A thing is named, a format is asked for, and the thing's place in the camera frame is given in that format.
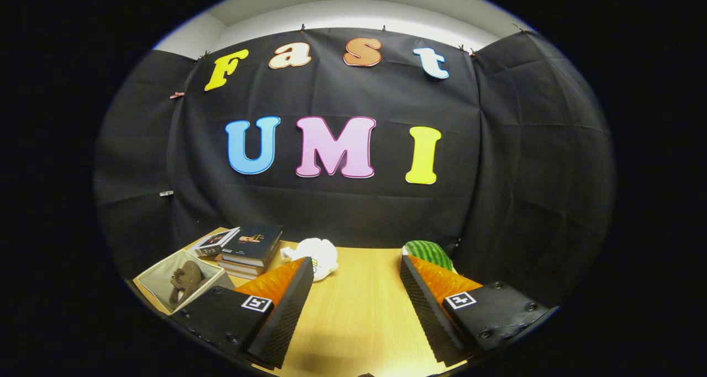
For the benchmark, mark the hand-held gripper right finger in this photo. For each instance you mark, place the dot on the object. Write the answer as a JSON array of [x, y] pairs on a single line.
[[425, 316]]

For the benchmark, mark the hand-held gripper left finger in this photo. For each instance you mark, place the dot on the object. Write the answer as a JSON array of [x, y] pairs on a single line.
[[287, 316]]

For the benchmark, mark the grey fabric storage box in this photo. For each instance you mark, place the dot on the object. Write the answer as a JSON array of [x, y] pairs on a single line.
[[157, 280]]

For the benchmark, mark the brown hardcover book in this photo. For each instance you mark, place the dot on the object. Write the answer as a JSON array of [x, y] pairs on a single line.
[[243, 266], [240, 274]]

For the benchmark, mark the watermelon slice plush toy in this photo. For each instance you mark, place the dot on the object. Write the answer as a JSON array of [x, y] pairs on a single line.
[[431, 251]]

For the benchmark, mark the white plush face toy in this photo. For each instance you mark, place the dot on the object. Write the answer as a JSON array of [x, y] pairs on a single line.
[[320, 253]]

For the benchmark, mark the dark cover book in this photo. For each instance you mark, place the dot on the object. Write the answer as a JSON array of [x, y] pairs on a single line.
[[254, 242]]

